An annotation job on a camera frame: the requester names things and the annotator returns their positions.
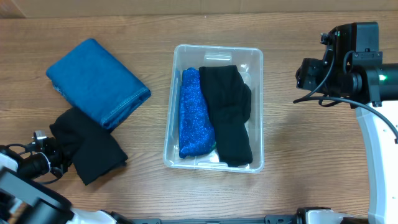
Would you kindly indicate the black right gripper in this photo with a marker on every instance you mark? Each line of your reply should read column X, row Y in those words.
column 306, row 73

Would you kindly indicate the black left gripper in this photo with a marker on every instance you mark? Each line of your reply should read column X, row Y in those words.
column 53, row 146

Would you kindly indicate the black cloth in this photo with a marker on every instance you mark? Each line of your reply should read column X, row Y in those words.
column 229, row 106
column 91, row 148

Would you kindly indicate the blue glitter cloth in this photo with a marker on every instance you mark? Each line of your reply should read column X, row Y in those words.
column 196, row 133

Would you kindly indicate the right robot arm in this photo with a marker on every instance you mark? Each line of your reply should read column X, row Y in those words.
column 352, row 71

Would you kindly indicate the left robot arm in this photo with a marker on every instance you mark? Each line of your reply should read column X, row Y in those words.
column 18, row 171

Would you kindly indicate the clear plastic container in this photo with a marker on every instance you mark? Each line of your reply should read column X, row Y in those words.
column 249, row 62

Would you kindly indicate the teal folded towel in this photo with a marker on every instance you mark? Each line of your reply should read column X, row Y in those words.
column 94, row 81

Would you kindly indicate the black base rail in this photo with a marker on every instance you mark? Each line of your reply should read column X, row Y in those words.
column 214, row 220

